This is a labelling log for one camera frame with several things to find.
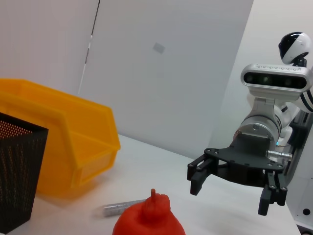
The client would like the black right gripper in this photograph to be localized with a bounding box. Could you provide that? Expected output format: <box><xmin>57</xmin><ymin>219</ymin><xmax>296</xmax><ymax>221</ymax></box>
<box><xmin>187</xmin><ymin>133</ymin><xmax>289</xmax><ymax>216</ymax></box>

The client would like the orange-red toy orange fruit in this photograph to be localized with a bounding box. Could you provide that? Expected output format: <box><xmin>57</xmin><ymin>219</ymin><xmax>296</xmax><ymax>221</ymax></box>
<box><xmin>112</xmin><ymin>188</ymin><xmax>186</xmax><ymax>235</ymax></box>

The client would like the grey glitter pen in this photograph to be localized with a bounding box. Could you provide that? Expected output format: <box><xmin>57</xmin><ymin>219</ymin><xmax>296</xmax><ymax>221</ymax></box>
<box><xmin>96</xmin><ymin>198</ymin><xmax>147</xmax><ymax>218</ymax></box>

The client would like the black mesh pen holder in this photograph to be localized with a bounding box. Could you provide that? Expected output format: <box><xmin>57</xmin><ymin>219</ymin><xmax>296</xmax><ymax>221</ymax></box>
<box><xmin>0</xmin><ymin>112</ymin><xmax>49</xmax><ymax>235</ymax></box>

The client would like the black and white robot head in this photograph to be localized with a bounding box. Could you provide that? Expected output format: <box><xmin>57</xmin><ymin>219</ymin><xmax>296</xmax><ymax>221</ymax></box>
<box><xmin>278</xmin><ymin>31</ymin><xmax>313</xmax><ymax>66</ymax></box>

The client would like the grey sticker patch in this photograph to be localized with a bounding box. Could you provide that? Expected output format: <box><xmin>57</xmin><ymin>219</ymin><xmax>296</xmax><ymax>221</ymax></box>
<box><xmin>153</xmin><ymin>42</ymin><xmax>166</xmax><ymax>54</ymax></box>

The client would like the yellow plastic storage bin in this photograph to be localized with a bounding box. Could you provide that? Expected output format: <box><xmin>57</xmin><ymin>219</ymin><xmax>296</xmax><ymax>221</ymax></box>
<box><xmin>0</xmin><ymin>78</ymin><xmax>122</xmax><ymax>199</ymax></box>

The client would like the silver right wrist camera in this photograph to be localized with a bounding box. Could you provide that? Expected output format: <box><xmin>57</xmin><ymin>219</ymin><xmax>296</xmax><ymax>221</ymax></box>
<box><xmin>240</xmin><ymin>63</ymin><xmax>313</xmax><ymax>93</ymax></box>

